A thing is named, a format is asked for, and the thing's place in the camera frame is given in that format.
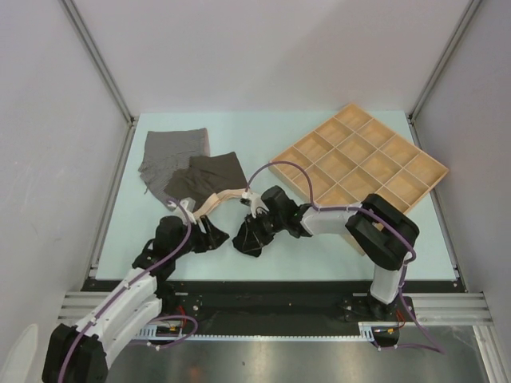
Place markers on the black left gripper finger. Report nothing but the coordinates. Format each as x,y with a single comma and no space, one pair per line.
216,238
209,229

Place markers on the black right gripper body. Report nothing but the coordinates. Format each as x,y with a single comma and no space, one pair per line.
272,222

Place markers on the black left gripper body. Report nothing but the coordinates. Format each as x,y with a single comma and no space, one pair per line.
199,242

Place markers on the black underwear beige waistband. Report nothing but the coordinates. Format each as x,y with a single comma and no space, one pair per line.
251,238

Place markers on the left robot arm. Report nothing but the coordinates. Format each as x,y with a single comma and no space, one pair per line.
85,351

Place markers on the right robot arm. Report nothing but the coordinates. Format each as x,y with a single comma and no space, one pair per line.
384,234

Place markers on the brown underwear beige waistband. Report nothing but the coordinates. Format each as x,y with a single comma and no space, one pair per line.
207,182

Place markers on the grey striped underwear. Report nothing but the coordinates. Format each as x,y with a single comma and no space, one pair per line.
167,152

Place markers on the wooden compartment tray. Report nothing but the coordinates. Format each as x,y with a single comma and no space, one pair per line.
343,156

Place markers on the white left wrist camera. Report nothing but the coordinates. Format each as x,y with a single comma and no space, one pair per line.
183,210

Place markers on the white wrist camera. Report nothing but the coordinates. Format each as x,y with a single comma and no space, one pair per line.
183,210
253,201

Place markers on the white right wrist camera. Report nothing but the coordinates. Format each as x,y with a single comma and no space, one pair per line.
253,201

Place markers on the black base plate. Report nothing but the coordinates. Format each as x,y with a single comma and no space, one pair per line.
304,308

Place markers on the grey slotted cable duct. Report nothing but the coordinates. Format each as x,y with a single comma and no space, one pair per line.
167,332

